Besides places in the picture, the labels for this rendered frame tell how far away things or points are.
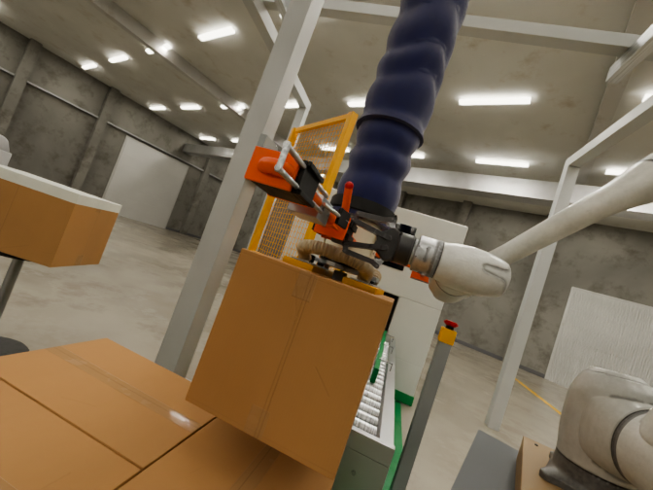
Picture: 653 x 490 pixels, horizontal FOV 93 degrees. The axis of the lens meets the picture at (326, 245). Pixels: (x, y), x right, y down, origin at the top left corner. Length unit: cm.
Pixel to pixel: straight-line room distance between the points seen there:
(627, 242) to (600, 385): 1185
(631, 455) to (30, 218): 235
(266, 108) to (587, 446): 217
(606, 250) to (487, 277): 1191
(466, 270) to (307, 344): 39
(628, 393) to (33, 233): 233
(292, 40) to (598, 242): 1141
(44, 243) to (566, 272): 1217
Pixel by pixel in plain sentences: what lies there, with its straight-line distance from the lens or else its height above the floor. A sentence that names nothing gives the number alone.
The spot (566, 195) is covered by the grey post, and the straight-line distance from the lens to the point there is 449.
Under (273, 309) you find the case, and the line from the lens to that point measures 77.
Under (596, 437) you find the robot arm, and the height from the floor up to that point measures 95.
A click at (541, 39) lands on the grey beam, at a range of 321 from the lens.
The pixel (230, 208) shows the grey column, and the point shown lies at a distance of 213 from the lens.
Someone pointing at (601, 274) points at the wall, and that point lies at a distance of 1245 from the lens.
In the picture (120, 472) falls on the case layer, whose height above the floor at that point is 54.
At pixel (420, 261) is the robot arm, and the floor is 118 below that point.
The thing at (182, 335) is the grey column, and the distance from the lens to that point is 226.
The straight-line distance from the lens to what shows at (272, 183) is 44.
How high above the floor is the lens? 111
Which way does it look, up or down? 3 degrees up
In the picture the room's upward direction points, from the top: 19 degrees clockwise
